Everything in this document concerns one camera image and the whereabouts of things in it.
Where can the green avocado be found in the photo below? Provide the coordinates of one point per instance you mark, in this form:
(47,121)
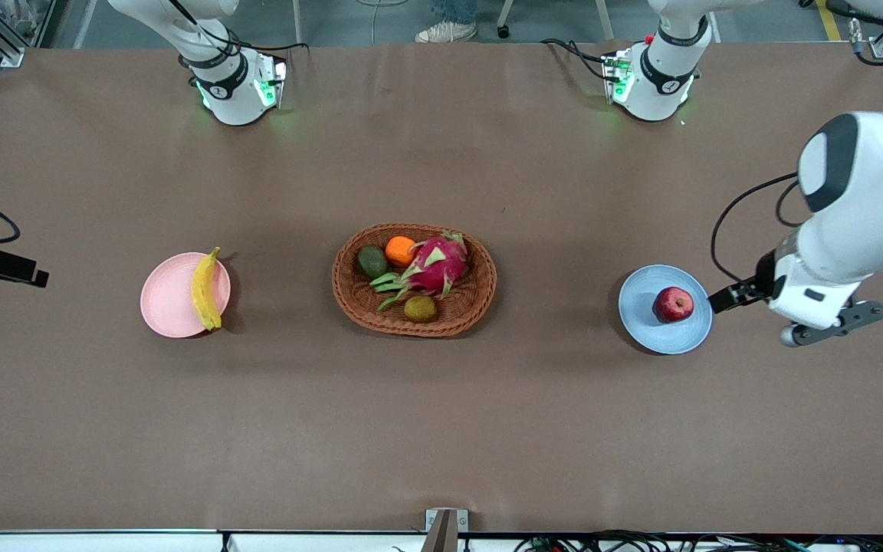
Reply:
(372,263)

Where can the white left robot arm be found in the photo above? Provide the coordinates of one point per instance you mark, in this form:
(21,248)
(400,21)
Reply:
(871,192)

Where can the pink dragon fruit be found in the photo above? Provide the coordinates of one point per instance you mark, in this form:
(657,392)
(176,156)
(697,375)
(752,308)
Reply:
(438,264)

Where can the yellow banana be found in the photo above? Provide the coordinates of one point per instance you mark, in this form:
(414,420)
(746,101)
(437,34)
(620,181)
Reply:
(204,295)

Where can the white sneaker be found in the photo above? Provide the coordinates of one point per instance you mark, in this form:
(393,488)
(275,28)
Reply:
(448,32)

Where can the orange fruit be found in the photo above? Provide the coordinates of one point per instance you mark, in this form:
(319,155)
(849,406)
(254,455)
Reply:
(399,251)

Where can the red apple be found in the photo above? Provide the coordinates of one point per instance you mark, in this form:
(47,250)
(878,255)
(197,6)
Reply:
(674,304)

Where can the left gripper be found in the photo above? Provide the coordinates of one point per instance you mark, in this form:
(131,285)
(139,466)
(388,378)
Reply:
(762,281)

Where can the blue plate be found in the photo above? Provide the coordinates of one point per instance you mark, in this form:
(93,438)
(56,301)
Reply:
(641,322)

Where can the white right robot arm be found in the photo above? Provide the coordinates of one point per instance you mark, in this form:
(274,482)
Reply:
(231,100)

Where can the blue jeans leg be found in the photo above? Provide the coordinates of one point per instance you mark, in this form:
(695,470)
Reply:
(453,9)

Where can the chair leg with caster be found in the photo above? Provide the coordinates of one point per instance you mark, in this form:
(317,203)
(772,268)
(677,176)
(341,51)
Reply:
(503,31)

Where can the brown kiwi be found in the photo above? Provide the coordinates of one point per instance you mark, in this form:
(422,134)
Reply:
(420,309)

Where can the grey metal bracket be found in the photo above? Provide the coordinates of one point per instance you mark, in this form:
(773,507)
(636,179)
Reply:
(445,530)

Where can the brown wicker basket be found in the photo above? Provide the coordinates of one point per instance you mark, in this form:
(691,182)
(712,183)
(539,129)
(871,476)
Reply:
(349,287)

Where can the pink plate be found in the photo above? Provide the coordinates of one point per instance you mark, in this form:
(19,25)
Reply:
(165,299)

